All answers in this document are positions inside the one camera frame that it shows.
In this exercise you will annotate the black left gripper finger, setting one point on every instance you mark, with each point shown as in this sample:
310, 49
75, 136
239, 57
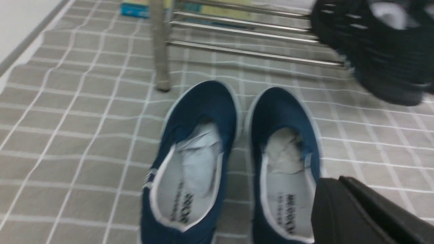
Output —
346, 211

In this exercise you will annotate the navy slip-on shoe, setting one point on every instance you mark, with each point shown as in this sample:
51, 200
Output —
285, 154
184, 189

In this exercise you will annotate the silver metal shoe rack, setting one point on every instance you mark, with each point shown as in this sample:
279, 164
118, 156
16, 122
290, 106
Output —
162, 22

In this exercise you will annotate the black knit sneaker left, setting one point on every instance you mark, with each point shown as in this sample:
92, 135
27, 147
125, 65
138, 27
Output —
386, 44

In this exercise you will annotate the green and blue book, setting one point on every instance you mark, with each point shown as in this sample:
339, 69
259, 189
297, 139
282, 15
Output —
140, 8

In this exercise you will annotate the grey checked floor cloth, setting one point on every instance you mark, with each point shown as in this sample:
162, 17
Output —
81, 122

